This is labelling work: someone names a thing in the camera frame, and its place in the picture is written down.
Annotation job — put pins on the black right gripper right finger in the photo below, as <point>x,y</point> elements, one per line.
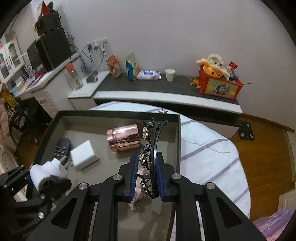
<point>203,212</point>

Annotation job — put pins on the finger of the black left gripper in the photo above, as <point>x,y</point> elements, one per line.
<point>13,184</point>

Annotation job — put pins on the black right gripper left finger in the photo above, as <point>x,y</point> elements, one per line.
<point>90,212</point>

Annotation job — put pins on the white bear night light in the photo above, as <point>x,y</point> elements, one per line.
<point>51,171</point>

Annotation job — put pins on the black remote control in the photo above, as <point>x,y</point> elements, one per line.
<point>62,150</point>

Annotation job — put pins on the white USB charger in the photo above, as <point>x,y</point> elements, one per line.
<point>83,155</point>

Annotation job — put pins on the pink pig doll figurine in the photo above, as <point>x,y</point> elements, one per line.
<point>139,195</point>

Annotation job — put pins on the black jewelled hair clip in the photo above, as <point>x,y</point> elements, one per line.
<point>148,156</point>

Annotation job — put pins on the rose gold metal cylinder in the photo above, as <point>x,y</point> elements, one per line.
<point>123,138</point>

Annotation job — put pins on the green pink storage box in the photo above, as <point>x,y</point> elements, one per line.
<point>121,165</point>

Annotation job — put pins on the white desk with drawers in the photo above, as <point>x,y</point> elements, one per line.
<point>51,90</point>

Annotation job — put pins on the small white side cabinet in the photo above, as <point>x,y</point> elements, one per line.
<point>82,99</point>

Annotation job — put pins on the orange lid water bottle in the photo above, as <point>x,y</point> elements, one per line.
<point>74,79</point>

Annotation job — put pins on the black computer monitor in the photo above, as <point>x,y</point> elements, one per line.
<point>36,55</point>

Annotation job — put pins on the low black white cabinet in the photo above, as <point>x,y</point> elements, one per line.
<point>219,114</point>

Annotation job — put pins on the red toy basket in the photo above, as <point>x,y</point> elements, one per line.
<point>218,86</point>

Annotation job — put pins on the black computer tower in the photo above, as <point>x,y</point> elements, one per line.
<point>52,44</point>

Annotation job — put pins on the orange snack bag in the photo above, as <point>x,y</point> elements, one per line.
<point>114,66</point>

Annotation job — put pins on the yellow plush toy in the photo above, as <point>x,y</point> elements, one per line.
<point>213,66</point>

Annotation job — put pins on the white paper cup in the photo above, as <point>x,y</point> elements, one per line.
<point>170,73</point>

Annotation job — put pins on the blue white snack bag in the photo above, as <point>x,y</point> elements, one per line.
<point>132,67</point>

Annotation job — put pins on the wet wipes pack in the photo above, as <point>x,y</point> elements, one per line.
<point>149,75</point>

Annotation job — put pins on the white wall power strip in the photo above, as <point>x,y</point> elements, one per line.
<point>99,43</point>

